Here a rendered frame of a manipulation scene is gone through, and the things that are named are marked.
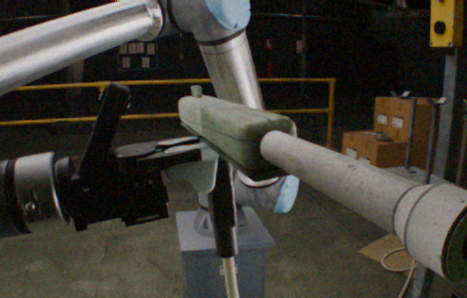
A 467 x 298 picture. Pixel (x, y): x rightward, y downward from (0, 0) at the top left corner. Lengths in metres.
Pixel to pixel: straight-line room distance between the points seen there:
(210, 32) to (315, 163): 0.61
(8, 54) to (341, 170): 0.51
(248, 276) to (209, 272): 0.14
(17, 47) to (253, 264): 0.97
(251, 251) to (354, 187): 1.06
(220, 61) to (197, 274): 0.71
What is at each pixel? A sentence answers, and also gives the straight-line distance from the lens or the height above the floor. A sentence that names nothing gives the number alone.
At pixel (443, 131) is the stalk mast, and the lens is 1.52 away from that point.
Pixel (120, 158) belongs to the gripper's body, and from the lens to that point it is 0.41.
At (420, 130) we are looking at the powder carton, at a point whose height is 0.61.
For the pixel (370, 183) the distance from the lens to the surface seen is 0.17.
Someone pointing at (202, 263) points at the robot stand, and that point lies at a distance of 1.21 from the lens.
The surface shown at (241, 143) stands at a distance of 0.27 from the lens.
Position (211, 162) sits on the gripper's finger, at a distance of 0.43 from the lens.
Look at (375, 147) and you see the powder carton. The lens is 3.38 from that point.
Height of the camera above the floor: 1.22
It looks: 13 degrees down
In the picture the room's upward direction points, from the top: straight up
